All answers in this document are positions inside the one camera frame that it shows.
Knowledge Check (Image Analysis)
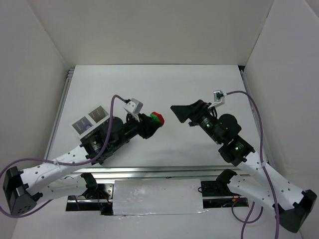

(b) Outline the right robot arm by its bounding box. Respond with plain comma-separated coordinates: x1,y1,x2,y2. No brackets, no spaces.
170,100,317,233

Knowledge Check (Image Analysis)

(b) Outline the aluminium left rail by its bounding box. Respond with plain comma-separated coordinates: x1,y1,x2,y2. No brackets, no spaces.
44,68,75,160

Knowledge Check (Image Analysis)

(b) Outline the aluminium front rail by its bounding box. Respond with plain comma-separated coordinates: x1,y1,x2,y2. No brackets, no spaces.
70,166,240,181

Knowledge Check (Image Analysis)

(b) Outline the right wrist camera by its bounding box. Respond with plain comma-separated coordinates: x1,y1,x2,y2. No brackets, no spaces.
210,90,226,108

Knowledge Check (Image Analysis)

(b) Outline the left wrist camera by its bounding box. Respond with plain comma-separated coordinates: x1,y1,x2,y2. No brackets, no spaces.
124,98,143,122

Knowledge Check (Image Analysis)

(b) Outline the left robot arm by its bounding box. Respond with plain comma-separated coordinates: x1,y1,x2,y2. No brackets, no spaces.
1,112,164,218

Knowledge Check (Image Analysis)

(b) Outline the red green arched lego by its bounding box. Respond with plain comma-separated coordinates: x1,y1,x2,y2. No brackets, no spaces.
150,112,164,125

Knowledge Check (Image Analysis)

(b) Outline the black two-compartment container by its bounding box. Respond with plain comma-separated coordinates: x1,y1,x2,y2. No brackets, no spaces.
97,140,130,165

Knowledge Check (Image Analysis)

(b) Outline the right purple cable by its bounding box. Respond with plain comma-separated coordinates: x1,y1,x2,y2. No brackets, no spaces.
224,91,281,239

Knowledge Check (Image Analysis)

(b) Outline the white two-compartment container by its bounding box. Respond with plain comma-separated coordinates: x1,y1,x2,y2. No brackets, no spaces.
70,104,109,139

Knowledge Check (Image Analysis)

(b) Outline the aluminium right rail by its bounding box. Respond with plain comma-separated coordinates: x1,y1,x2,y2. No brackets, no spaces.
239,66,274,166

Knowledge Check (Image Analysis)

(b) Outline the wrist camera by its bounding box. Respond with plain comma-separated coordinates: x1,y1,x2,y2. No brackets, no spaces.
124,98,143,122
210,90,226,108

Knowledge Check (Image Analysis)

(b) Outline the aluminium rail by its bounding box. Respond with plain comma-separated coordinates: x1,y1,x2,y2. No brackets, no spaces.
70,166,240,181
44,68,75,160
239,66,274,166

